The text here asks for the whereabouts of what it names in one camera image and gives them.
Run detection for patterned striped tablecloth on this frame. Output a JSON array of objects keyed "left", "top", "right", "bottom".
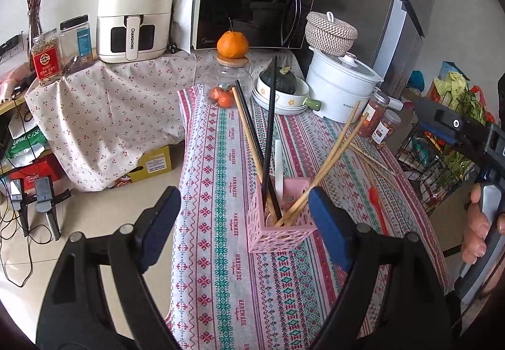
[{"left": 163, "top": 83, "right": 450, "bottom": 350}]

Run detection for red box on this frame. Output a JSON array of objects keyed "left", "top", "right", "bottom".
[{"left": 0, "top": 158, "right": 66, "bottom": 193}]

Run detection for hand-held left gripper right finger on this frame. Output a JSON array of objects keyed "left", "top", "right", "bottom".
[{"left": 308, "top": 186, "right": 462, "bottom": 350}]

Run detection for dark leafy greens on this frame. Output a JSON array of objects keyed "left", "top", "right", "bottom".
[{"left": 438, "top": 89, "right": 498, "bottom": 193}]

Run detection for dark green squash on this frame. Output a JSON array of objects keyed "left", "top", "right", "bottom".
[{"left": 259, "top": 66, "right": 297, "bottom": 94}]

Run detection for blue carton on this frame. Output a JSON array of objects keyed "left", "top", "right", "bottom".
[{"left": 438, "top": 62, "right": 470, "bottom": 82}]

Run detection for black wire rack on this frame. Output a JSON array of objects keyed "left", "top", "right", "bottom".
[{"left": 396, "top": 97, "right": 498, "bottom": 216}]

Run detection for white pot with green handle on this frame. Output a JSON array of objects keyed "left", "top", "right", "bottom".
[{"left": 252, "top": 91, "right": 323, "bottom": 116}]

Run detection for large orange with stem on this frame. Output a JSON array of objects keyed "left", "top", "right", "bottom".
[{"left": 217, "top": 17, "right": 250, "bottom": 59}]

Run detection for red label jar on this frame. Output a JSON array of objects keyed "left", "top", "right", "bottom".
[{"left": 30, "top": 28, "right": 64, "bottom": 87}]

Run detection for person's right hand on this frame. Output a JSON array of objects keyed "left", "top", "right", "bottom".
[{"left": 461, "top": 181, "right": 490, "bottom": 266}]

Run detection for glass vase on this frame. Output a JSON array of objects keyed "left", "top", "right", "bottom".
[{"left": 27, "top": 8, "right": 44, "bottom": 70}]

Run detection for black cables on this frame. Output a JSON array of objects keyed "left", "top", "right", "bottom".
[{"left": 0, "top": 192, "right": 52, "bottom": 287}]

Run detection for white electric cooking pot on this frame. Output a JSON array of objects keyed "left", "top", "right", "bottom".
[{"left": 305, "top": 47, "right": 403, "bottom": 124}]

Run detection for glass jar with wooden lid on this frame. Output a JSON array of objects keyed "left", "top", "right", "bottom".
[{"left": 201, "top": 56, "right": 254, "bottom": 110}]

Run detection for black and white microwave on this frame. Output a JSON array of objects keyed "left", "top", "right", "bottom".
[{"left": 174, "top": 0, "right": 316, "bottom": 52}]

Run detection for grey device on stand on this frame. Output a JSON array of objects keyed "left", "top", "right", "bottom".
[
  {"left": 33, "top": 176, "right": 72, "bottom": 242},
  {"left": 9, "top": 178, "right": 36, "bottom": 236}
]

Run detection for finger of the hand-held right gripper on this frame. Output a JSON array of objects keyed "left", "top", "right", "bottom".
[
  {"left": 423, "top": 128, "right": 489, "bottom": 166},
  {"left": 402, "top": 96, "right": 494, "bottom": 142}
]

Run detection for orange plastic spoon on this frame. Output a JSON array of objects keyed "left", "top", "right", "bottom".
[{"left": 369, "top": 186, "right": 389, "bottom": 234}]

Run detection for floral cabinet cloth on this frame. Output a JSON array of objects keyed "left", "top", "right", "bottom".
[{"left": 24, "top": 48, "right": 306, "bottom": 193}]

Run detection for wooden shelf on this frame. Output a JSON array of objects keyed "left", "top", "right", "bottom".
[{"left": 0, "top": 95, "right": 52, "bottom": 177}]

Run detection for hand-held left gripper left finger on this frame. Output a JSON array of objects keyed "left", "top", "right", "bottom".
[{"left": 35, "top": 186, "right": 182, "bottom": 350}]

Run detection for woven lidded basket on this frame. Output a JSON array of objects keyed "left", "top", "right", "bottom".
[{"left": 305, "top": 11, "right": 358, "bottom": 57}]

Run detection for short jar of red snacks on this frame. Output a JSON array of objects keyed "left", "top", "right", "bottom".
[{"left": 371, "top": 110, "right": 402, "bottom": 145}]

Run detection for red plastic bag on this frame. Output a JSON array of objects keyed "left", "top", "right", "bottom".
[{"left": 469, "top": 85, "right": 494, "bottom": 122}]

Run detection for black power strip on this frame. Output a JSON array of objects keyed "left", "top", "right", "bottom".
[{"left": 0, "top": 34, "right": 22, "bottom": 54}]

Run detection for pink cloth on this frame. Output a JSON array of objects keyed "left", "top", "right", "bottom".
[{"left": 0, "top": 66, "right": 32, "bottom": 98}]

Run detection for wooden chopstick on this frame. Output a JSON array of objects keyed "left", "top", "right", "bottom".
[
  {"left": 232, "top": 87, "right": 277, "bottom": 223},
  {"left": 284, "top": 113, "right": 369, "bottom": 226},
  {"left": 275, "top": 100, "right": 361, "bottom": 226}
]

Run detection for green and white bag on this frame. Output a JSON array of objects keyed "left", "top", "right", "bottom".
[{"left": 6, "top": 113, "right": 50, "bottom": 159}]

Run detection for white plastic spoon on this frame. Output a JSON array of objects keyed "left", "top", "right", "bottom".
[{"left": 266, "top": 140, "right": 287, "bottom": 226}]

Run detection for black lid clear jar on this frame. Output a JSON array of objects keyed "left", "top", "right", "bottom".
[{"left": 59, "top": 15, "right": 97, "bottom": 66}]

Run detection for white floral bowl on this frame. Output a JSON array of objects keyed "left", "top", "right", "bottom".
[{"left": 256, "top": 75, "right": 310, "bottom": 106}]

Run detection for pink plastic utensil basket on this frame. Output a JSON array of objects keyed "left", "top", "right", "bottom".
[{"left": 245, "top": 175, "right": 319, "bottom": 254}]

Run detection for tall jar of red snacks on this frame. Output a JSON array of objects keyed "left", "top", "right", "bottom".
[{"left": 357, "top": 91, "right": 391, "bottom": 137}]

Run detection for pale green lettuce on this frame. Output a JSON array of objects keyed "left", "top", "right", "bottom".
[{"left": 434, "top": 71, "right": 470, "bottom": 106}]

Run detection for yellow cardboard box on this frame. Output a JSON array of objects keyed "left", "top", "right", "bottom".
[{"left": 114, "top": 145, "right": 174, "bottom": 189}]

